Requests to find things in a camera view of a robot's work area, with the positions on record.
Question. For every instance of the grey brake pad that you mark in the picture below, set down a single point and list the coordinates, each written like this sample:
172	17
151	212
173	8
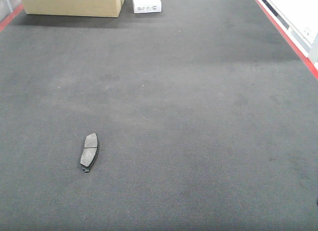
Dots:
90	152

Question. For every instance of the white small box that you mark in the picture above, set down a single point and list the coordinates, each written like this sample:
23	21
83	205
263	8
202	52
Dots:
146	6

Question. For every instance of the cardboard box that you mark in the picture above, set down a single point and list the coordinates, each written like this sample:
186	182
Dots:
90	8

